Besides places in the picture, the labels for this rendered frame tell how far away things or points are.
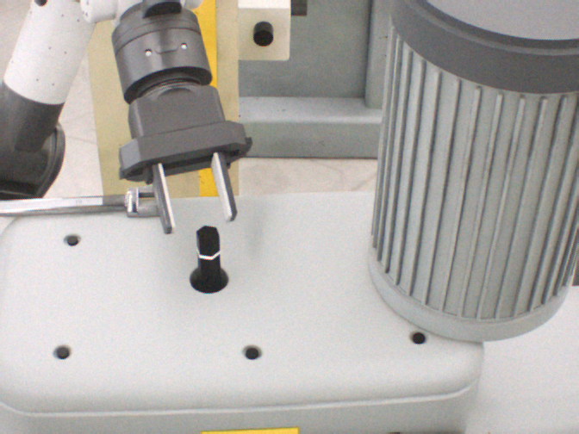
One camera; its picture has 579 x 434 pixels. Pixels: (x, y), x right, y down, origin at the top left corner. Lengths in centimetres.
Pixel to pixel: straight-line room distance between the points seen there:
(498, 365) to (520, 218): 30
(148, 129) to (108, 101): 203
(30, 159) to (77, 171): 270
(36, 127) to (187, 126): 44
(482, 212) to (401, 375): 17
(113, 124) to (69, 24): 173
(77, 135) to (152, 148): 332
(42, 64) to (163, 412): 56
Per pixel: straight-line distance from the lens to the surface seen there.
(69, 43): 133
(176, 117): 97
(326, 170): 404
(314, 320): 95
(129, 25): 100
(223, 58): 290
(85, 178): 406
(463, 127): 80
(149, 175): 96
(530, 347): 113
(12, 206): 108
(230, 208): 96
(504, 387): 109
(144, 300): 97
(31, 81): 134
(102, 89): 297
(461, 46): 75
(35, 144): 138
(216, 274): 97
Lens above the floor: 260
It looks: 43 degrees down
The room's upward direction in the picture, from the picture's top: 1 degrees clockwise
